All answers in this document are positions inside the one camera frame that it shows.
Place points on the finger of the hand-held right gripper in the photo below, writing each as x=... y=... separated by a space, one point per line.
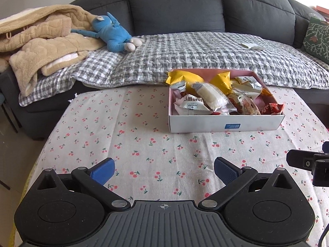
x=326 y=146
x=298 y=159

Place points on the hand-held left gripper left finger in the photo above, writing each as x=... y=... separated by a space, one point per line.
x=102 y=171

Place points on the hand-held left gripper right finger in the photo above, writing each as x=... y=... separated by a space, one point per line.
x=227 y=171

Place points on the red snack packet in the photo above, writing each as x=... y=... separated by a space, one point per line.
x=221 y=112
x=273 y=108

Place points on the white box pink inside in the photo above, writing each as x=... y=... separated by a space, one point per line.
x=195 y=123

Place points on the clear biscuit packet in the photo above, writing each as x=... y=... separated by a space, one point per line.
x=250 y=106

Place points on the white nut packet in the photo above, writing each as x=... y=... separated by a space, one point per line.
x=237 y=97

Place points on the white bread clear packet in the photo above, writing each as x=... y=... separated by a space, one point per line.
x=210 y=95

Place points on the large yellow snack packet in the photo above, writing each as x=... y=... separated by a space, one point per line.
x=221 y=82

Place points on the cherry print tablecloth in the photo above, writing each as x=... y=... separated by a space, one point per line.
x=128 y=139

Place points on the green branch print cushion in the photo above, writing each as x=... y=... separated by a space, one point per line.
x=317 y=38

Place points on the white paper packet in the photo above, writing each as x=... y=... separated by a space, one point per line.
x=253 y=45

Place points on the grey checked quilt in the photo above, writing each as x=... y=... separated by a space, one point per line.
x=180 y=54

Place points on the blue plush toy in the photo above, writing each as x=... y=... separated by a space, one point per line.
x=115 y=34

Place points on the beige fleece blanket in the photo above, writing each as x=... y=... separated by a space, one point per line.
x=38 y=38

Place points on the dark grey sofa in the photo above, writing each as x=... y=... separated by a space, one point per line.
x=174 y=5

